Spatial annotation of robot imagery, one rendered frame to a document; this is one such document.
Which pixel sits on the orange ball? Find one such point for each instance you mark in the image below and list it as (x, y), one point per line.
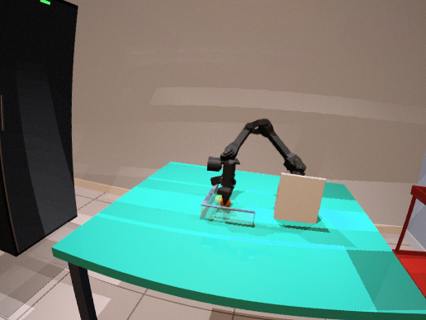
(228, 203)

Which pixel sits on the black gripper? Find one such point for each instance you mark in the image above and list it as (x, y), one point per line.
(227, 187)

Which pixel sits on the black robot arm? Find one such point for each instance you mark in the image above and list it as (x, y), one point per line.
(292, 162)

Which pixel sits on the translucent yellow-green ball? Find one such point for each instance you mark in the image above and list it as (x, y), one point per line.
(218, 199)

